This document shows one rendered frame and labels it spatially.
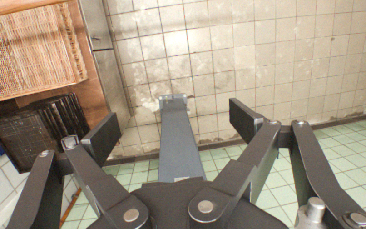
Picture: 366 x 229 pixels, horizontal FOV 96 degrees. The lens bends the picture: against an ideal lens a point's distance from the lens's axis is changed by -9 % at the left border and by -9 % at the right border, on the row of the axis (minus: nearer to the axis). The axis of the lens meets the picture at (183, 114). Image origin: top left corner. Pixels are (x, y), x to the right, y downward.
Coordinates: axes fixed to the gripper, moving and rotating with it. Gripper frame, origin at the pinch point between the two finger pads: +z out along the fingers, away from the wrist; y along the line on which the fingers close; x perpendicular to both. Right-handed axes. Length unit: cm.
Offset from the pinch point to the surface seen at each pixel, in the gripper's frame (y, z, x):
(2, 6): -34.8, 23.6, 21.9
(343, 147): 145, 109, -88
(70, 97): -59, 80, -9
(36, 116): -63, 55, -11
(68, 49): -49, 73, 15
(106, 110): -44, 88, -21
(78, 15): -46, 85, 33
